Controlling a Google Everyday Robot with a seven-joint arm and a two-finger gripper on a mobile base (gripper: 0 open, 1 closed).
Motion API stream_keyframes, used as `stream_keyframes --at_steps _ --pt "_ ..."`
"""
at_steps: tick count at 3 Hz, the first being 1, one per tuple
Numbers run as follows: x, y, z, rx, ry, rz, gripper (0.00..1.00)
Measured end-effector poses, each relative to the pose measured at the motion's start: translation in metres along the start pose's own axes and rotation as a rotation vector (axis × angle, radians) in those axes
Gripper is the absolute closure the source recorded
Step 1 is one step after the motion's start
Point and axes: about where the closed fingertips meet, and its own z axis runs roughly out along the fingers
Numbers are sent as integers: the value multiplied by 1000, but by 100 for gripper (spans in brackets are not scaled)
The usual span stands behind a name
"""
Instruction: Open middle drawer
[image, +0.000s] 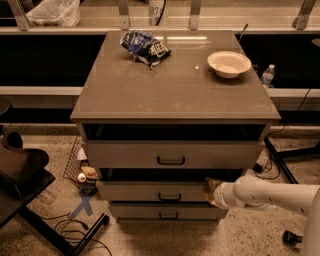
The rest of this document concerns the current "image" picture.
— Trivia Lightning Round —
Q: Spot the wire basket with items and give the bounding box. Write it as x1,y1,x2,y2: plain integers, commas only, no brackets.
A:
63,137,96,191

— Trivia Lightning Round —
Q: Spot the grey drawer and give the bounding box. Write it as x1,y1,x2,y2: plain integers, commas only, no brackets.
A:
109,203,227,221
96,168,243,202
83,140,264,169

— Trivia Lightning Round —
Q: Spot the blue chip bag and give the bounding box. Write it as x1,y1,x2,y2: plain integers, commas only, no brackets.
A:
120,30,172,69

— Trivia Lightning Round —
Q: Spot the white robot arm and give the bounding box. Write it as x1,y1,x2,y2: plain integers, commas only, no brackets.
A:
205,175,320,256

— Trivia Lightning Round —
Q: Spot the white bowl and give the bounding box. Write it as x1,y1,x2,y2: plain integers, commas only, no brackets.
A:
207,51,251,79

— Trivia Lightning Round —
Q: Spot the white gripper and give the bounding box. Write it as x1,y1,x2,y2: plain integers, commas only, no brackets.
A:
204,177,237,209

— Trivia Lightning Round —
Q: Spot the grey drawer cabinet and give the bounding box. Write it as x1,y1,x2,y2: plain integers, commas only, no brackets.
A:
69,29,281,224

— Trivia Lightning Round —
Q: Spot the black cable on floor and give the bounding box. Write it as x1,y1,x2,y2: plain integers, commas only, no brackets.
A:
36,211,113,256

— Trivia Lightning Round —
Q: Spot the black caster leg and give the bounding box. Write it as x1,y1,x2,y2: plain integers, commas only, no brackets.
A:
282,230,303,248

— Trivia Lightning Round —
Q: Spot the clear water bottle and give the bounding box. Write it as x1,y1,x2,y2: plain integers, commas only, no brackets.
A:
260,64,275,88

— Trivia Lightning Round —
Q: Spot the black table stand left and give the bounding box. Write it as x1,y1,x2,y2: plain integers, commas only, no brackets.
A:
0,168,111,256

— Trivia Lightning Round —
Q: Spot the black stand leg right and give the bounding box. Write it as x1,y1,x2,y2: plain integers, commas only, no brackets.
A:
264,137,320,184

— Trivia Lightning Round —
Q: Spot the brown chair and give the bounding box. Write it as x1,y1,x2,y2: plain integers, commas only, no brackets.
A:
0,132,49,198

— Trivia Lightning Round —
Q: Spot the white plastic bag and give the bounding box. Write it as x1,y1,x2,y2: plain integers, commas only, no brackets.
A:
26,0,80,27

